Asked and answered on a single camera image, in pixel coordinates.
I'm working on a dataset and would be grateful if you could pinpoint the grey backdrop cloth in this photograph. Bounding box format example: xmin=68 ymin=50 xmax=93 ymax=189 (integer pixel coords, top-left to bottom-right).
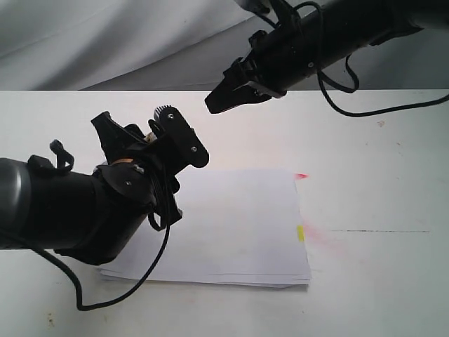
xmin=0 ymin=0 xmax=449 ymax=92

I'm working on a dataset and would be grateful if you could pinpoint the white paper stack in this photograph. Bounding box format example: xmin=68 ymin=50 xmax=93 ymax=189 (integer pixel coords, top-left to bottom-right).
xmin=99 ymin=169 xmax=311 ymax=288

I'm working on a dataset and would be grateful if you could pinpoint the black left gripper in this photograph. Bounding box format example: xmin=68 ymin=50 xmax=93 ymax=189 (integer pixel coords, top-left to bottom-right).
xmin=91 ymin=112 xmax=182 ymax=230

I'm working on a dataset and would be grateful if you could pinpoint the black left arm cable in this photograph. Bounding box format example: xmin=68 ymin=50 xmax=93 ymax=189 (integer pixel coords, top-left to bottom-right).
xmin=0 ymin=168 xmax=176 ymax=312

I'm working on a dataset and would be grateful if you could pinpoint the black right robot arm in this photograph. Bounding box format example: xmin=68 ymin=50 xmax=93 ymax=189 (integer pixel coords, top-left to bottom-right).
xmin=205 ymin=1 xmax=448 ymax=117

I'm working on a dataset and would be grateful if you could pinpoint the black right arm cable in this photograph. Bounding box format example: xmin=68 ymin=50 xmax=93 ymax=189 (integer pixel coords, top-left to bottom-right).
xmin=252 ymin=0 xmax=449 ymax=117

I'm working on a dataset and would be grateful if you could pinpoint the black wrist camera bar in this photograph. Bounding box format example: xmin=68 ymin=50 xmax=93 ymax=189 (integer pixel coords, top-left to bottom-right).
xmin=154 ymin=105 xmax=209 ymax=168

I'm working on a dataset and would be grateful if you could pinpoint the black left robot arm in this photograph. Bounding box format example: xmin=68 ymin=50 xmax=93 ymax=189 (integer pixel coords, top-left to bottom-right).
xmin=1 ymin=106 xmax=208 ymax=265

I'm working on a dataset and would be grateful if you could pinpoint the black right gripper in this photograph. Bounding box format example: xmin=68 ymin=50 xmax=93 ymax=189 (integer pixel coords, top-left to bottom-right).
xmin=205 ymin=20 xmax=329 ymax=114

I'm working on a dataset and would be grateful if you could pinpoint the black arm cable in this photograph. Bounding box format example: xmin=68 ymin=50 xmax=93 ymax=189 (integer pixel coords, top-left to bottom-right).
xmin=252 ymin=0 xmax=449 ymax=117
xmin=0 ymin=168 xmax=176 ymax=312

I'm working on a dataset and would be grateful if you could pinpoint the white spray paint can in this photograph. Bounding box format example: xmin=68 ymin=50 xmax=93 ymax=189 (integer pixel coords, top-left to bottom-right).
xmin=145 ymin=132 xmax=157 ymax=143

